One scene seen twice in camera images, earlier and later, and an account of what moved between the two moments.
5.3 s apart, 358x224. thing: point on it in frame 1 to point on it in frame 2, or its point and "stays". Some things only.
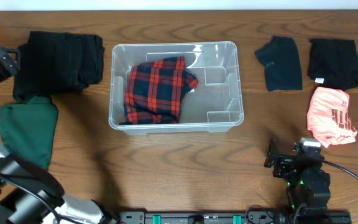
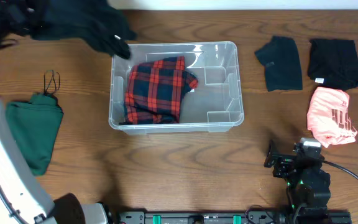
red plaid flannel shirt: x=154 y=91 stays
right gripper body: x=284 y=168 stays
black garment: x=54 y=62 to x=98 y=23
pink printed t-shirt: x=329 y=117 stays
